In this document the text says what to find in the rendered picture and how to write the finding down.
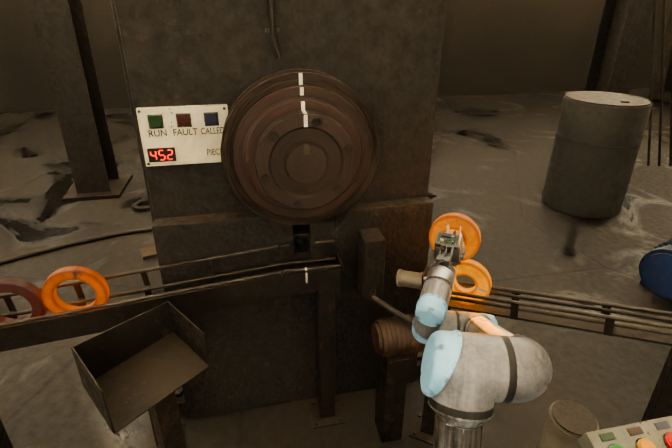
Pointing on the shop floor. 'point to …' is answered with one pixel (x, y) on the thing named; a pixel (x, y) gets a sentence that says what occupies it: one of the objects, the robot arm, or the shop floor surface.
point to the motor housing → (392, 373)
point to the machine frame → (254, 0)
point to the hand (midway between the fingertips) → (455, 231)
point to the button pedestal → (628, 435)
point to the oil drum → (595, 152)
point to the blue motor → (658, 270)
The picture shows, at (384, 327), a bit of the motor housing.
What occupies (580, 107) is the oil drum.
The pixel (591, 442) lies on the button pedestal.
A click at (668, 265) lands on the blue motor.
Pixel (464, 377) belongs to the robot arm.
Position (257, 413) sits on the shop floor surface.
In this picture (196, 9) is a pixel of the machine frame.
